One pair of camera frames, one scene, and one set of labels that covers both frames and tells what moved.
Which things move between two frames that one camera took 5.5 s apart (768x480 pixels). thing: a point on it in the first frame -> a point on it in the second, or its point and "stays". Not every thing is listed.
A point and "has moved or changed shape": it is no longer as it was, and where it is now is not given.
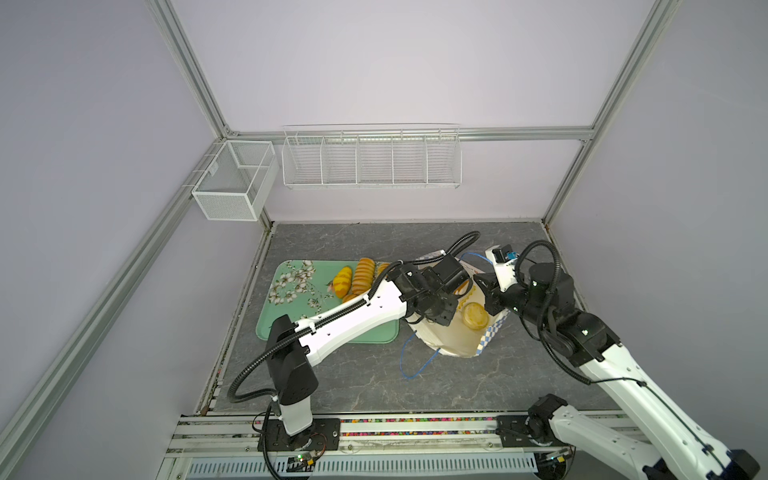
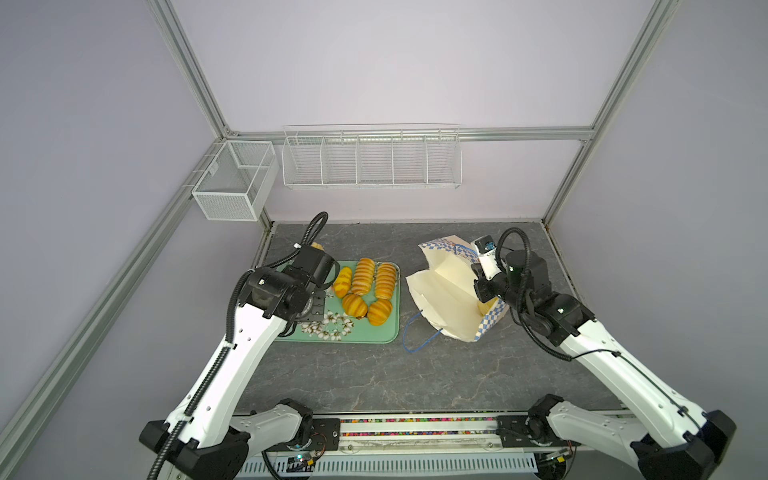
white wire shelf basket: [372, 156] stays
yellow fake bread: [363, 276] stays
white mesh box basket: [239, 180] stays
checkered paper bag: [472, 323] has moved or changed shape
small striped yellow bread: [342, 282] stays
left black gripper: [445, 317] -> [319, 307]
